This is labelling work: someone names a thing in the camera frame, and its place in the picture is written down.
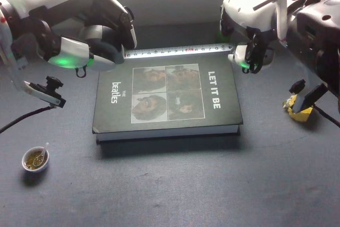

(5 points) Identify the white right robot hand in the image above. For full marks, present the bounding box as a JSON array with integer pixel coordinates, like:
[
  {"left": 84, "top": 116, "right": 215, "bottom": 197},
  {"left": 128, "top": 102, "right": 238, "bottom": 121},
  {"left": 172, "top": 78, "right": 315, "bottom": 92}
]
[{"left": 219, "top": 0, "right": 319, "bottom": 75}]

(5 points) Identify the grey tape measure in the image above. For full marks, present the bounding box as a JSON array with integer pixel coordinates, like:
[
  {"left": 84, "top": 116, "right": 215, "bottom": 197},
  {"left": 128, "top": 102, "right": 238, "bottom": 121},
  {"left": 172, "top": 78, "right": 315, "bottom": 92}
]
[{"left": 79, "top": 24, "right": 235, "bottom": 66}]

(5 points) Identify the black Let It Be book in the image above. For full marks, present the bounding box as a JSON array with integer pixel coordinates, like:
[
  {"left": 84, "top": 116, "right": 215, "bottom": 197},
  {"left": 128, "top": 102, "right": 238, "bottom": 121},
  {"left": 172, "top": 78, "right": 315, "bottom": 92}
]
[{"left": 91, "top": 51, "right": 244, "bottom": 143}]

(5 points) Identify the yellow crumpled toy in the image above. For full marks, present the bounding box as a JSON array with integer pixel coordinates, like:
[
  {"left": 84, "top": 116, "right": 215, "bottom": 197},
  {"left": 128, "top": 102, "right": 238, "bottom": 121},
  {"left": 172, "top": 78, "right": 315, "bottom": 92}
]
[{"left": 282, "top": 95, "right": 315, "bottom": 124}]

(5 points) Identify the small white spoon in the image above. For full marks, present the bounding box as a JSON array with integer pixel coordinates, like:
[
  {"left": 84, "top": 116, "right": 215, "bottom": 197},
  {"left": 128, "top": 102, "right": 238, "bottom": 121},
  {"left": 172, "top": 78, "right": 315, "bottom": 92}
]
[{"left": 33, "top": 142, "right": 50, "bottom": 164}]

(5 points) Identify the small bowl of soup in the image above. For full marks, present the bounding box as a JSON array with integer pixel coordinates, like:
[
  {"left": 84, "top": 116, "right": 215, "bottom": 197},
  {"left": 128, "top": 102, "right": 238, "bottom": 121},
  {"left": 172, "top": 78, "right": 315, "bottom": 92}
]
[{"left": 21, "top": 146, "right": 50, "bottom": 173}]

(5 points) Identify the grey table cloth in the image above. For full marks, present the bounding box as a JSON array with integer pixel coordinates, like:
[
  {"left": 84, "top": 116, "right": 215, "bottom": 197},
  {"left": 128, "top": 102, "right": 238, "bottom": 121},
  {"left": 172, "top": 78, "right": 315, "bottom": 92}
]
[{"left": 0, "top": 22, "right": 340, "bottom": 227}]

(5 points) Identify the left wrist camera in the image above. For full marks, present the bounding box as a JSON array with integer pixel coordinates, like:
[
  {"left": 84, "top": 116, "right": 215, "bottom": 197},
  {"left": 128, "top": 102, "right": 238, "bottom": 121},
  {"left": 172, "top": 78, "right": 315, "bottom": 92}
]
[{"left": 23, "top": 75, "right": 67, "bottom": 110}]

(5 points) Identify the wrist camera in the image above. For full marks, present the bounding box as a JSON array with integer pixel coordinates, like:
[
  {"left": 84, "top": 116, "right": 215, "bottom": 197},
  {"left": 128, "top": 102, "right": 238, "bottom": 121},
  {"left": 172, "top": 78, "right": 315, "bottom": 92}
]
[
  {"left": 288, "top": 80, "right": 329, "bottom": 114},
  {"left": 23, "top": 75, "right": 67, "bottom": 110}
]

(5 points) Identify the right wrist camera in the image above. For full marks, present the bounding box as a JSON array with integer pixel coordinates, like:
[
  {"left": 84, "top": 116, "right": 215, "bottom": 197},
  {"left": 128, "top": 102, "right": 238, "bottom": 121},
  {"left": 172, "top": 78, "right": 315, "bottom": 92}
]
[{"left": 288, "top": 80, "right": 329, "bottom": 114}]

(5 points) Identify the black camera cable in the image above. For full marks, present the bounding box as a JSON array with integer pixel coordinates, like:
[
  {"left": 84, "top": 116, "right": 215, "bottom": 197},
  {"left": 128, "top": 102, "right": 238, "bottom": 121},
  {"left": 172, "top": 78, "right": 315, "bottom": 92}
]
[
  {"left": 312, "top": 105, "right": 340, "bottom": 128},
  {"left": 0, "top": 105, "right": 53, "bottom": 135}
]

